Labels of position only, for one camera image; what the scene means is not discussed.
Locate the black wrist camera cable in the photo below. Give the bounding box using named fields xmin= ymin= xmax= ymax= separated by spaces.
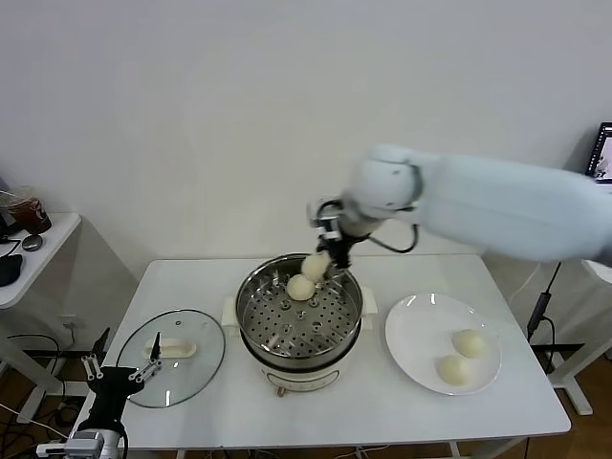
xmin=361 ymin=223 xmax=420 ymax=254

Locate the white round plate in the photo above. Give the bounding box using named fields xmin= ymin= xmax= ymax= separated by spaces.
xmin=384 ymin=292 xmax=503 ymax=397

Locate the stainless steel steamer basket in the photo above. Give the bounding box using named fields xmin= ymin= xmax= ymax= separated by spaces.
xmin=236 ymin=252 xmax=364 ymax=363

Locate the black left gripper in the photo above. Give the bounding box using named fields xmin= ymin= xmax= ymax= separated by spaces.
xmin=79 ymin=326 xmax=164 ymax=425

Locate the white steamed baozi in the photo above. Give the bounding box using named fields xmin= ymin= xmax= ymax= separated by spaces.
xmin=436 ymin=354 xmax=472 ymax=386
xmin=286 ymin=274 xmax=317 ymax=303
xmin=451 ymin=328 xmax=488 ymax=359
xmin=301 ymin=252 xmax=332 ymax=283

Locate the laptop with dark purple screen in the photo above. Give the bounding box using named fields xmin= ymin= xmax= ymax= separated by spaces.
xmin=0 ymin=174 xmax=15 ymax=240

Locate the white side desk with label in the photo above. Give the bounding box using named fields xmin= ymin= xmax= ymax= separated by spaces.
xmin=547 ymin=257 xmax=612 ymax=417

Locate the glass lid with cream handle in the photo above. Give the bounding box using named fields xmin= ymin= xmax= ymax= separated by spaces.
xmin=116 ymin=309 xmax=227 ymax=409

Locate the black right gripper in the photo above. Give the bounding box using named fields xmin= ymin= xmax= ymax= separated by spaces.
xmin=313 ymin=229 xmax=358 ymax=284

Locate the black cable with adapter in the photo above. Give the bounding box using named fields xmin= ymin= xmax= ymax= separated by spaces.
xmin=525 ymin=261 xmax=563 ymax=374

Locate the open black laptop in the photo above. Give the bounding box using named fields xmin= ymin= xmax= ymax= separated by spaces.
xmin=585 ymin=121 xmax=612 ymax=186

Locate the plastic cup of iced coffee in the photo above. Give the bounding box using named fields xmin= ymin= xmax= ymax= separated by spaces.
xmin=7 ymin=185 xmax=53 ymax=236

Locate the black floor cable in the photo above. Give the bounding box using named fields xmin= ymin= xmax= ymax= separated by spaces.
xmin=7 ymin=333 xmax=66 ymax=398

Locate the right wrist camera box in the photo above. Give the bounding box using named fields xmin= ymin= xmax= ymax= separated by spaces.
xmin=308 ymin=199 xmax=344 ymax=243

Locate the cream electric cooker base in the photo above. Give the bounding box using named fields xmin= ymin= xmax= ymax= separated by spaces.
xmin=222 ymin=285 xmax=380 ymax=399

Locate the white charging cable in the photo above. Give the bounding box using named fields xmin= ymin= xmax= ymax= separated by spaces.
xmin=509 ymin=261 xmax=539 ymax=307

